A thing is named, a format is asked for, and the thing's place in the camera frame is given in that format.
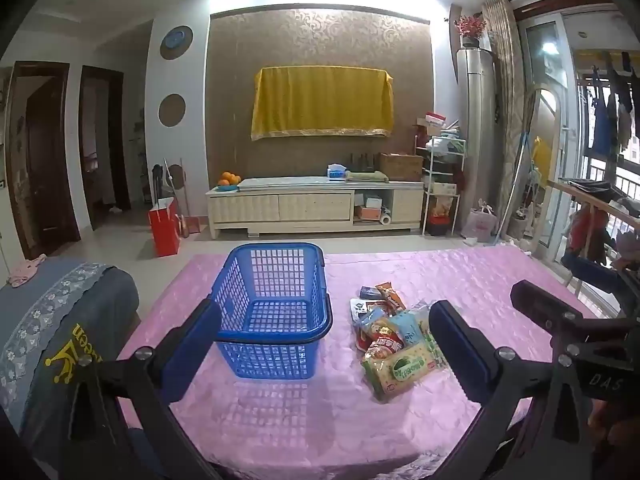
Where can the clear cake packet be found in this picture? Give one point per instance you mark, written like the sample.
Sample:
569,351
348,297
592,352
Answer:
424,311

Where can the broom and dustpan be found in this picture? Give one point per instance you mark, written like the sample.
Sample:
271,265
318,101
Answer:
189,222

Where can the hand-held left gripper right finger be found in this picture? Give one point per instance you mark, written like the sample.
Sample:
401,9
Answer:
455,345

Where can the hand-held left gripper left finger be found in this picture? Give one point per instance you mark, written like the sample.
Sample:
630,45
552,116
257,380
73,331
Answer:
192,350

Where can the green label cracker packet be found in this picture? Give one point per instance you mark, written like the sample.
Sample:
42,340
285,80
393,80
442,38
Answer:
400,372

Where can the blue fruit plate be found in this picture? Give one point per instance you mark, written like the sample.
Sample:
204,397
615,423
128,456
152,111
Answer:
227,188

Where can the silver standing air conditioner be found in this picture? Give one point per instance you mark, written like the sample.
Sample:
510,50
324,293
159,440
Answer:
477,110

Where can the orange box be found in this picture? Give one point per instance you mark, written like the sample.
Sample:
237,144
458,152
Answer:
370,213

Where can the hanging clothes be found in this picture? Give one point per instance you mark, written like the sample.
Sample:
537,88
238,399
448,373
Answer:
617,110

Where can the black router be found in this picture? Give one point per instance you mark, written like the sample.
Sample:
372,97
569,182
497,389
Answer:
362,165

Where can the glass balcony door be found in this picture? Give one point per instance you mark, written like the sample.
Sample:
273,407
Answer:
550,110

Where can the green folded cloth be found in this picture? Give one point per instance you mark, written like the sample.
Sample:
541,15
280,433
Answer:
367,176

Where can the cream TV cabinet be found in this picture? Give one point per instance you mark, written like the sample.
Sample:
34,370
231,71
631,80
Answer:
280,207

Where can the red white box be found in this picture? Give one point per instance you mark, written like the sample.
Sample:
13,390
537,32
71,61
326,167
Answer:
436,120

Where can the dark wooden doorway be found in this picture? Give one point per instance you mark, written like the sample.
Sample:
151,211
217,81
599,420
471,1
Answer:
117,135

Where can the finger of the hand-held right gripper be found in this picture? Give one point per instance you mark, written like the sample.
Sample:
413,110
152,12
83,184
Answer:
590,270
540,305

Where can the yellow fringed cloth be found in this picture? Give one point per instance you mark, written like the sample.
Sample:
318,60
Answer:
320,102

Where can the white shelf rack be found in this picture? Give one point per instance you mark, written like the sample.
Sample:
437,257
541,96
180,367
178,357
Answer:
442,187

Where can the pink shopping bag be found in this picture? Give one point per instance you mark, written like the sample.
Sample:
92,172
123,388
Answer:
479,222

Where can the dark blue small packet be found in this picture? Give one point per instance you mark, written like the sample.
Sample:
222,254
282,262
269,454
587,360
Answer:
370,291

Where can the dark wooden door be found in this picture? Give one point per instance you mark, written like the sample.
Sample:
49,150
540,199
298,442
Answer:
42,160

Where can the brown cardboard box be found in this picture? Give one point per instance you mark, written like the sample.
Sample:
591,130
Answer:
400,166

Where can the pile of oranges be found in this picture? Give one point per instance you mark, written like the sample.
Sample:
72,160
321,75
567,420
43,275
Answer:
229,178

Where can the wall disc with blue plate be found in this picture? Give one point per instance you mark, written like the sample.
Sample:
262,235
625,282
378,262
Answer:
176,41

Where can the wooden rail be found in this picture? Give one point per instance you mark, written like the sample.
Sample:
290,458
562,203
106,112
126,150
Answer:
575,191

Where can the blue tissue box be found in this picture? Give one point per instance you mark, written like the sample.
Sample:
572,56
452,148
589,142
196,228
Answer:
336,172

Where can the round brown wall disc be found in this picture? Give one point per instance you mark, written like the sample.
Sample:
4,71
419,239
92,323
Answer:
176,170
172,110

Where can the small pink cloth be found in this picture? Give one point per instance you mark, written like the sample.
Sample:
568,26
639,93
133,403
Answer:
27,270

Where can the red paper bag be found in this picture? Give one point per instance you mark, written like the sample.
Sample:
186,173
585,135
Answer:
164,230

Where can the white printed snack packet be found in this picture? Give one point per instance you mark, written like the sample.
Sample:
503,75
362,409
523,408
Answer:
357,308

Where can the person's right hand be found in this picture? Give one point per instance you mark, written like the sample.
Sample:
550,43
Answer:
607,422

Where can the round cake blue packet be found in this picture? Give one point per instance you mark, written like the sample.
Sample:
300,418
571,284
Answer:
372,317

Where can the blue plastic basket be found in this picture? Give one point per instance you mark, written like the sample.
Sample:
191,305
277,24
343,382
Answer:
272,248

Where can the brown orange snack packet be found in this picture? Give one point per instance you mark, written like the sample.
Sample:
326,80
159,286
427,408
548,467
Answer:
391,296

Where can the patterned brown curtain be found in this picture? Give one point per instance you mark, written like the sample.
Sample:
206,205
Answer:
505,85

